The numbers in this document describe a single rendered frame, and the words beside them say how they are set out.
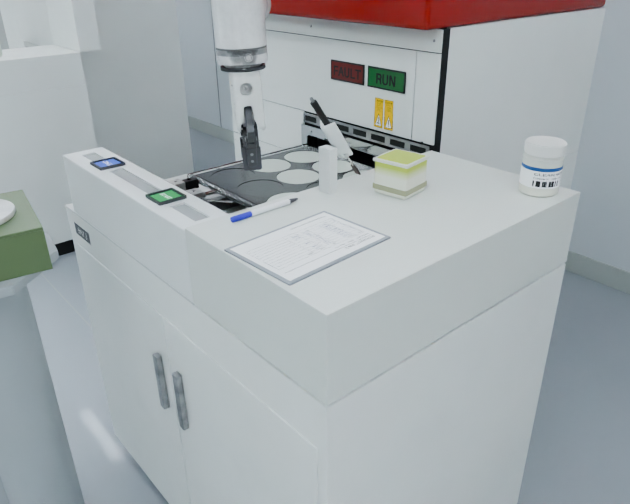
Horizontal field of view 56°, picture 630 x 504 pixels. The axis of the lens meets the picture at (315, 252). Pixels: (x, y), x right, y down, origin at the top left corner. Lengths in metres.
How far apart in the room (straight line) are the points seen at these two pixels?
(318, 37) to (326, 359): 1.00
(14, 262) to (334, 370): 0.69
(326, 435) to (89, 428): 1.36
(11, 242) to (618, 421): 1.83
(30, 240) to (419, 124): 0.84
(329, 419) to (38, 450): 0.87
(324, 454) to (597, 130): 2.21
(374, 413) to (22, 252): 0.72
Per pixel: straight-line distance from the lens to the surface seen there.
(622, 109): 2.78
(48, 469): 1.60
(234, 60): 1.00
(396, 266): 0.85
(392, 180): 1.08
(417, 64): 1.37
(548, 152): 1.12
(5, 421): 1.50
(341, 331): 0.77
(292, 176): 1.39
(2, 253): 1.24
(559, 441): 2.08
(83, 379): 2.34
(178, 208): 1.10
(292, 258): 0.86
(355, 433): 0.91
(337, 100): 1.56
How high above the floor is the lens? 1.36
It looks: 27 degrees down
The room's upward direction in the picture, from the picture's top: 1 degrees counter-clockwise
